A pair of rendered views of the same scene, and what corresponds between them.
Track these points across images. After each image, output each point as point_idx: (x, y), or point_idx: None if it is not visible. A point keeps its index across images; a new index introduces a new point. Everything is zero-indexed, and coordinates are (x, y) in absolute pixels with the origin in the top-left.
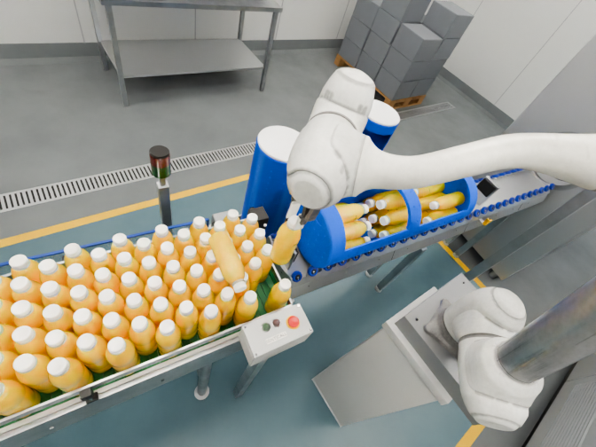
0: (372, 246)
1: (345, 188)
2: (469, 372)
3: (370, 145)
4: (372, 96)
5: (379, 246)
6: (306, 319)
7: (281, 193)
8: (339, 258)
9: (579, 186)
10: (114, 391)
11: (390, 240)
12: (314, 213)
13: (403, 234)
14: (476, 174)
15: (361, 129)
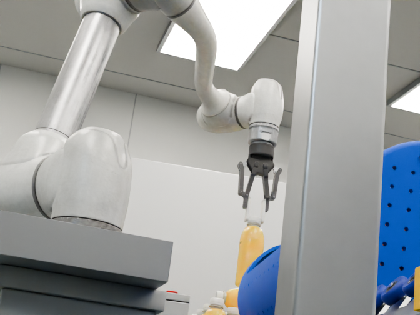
0: (255, 274)
1: (200, 107)
2: None
3: (217, 89)
4: (257, 82)
5: (259, 279)
6: (169, 292)
7: None
8: (241, 287)
9: (172, 20)
10: None
11: (265, 269)
12: (239, 181)
13: (274, 257)
14: (195, 62)
15: (244, 97)
